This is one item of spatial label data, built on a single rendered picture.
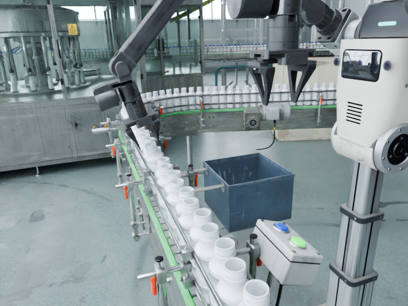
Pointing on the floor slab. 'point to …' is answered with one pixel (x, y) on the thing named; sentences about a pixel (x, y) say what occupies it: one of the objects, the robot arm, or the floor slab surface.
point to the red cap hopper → (234, 38)
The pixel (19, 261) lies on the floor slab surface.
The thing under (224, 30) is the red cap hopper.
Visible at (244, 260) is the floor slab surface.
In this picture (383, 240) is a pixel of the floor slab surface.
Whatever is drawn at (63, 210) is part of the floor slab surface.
